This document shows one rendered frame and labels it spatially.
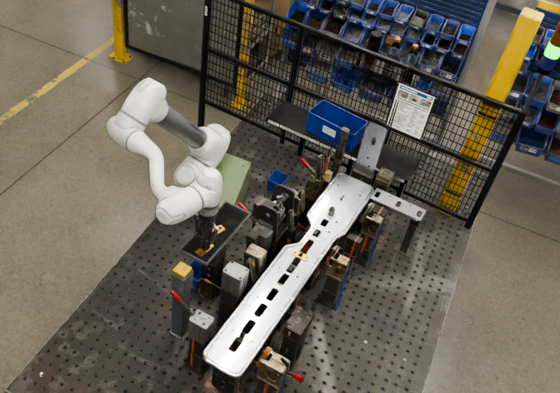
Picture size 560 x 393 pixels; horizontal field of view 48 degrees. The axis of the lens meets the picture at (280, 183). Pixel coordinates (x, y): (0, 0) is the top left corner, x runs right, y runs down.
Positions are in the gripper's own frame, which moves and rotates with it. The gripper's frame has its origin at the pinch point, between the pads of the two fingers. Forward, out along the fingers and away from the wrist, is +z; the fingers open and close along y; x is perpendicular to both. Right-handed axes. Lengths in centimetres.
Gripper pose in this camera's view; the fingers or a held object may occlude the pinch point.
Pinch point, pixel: (205, 242)
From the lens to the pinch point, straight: 274.7
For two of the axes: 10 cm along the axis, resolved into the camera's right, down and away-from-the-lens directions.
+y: 8.0, 4.8, -3.6
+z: -1.3, 7.2, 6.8
